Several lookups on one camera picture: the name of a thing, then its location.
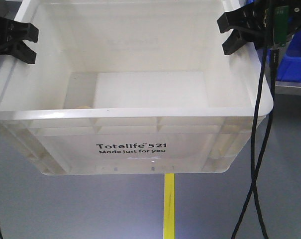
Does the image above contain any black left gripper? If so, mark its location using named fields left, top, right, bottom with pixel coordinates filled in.
left=0, top=17, right=39, bottom=64

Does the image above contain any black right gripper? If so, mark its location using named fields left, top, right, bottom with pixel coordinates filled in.
left=217, top=0, right=301, bottom=55

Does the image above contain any cream round plush toy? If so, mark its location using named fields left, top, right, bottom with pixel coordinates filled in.
left=75, top=106, right=92, bottom=109

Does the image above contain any white plastic tote box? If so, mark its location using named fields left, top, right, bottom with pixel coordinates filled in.
left=0, top=0, right=260, bottom=175

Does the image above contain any green circuit board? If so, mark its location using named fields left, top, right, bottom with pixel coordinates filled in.
left=273, top=5, right=289, bottom=47

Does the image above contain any blue storage bin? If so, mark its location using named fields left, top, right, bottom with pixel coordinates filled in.
left=277, top=31, right=301, bottom=83

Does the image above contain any yellow floor tape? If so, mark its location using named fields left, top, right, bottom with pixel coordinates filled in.
left=163, top=173, right=175, bottom=239

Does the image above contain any black cable outer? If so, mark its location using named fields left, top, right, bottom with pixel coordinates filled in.
left=249, top=47, right=280, bottom=239

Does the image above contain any black cable inner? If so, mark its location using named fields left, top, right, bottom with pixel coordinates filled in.
left=229, top=0, right=275, bottom=239

